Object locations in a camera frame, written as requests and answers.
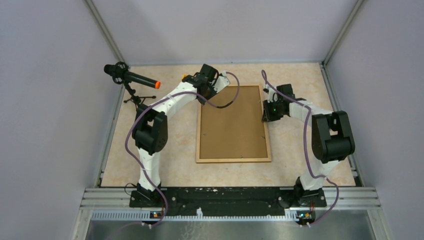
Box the wooden picture frame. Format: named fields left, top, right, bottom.
left=195, top=84, right=272, bottom=164

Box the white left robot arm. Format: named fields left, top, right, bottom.
left=131, top=64, right=220, bottom=207

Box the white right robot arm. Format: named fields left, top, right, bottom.
left=262, top=84, right=355, bottom=206

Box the black mini tripod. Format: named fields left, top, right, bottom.
left=123, top=81, right=157, bottom=112

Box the black microphone orange tip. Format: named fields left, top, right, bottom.
left=103, top=61, right=161, bottom=89

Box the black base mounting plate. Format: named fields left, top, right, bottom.
left=129, top=186, right=328, bottom=217

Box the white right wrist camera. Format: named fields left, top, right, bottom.
left=263, top=84, right=278, bottom=103

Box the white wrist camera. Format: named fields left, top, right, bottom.
left=212, top=75, right=230, bottom=94
left=263, top=84, right=278, bottom=103

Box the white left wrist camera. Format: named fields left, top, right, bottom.
left=212, top=75, right=230, bottom=94

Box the aluminium front rail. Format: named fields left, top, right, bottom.
left=72, top=187, right=393, bottom=240

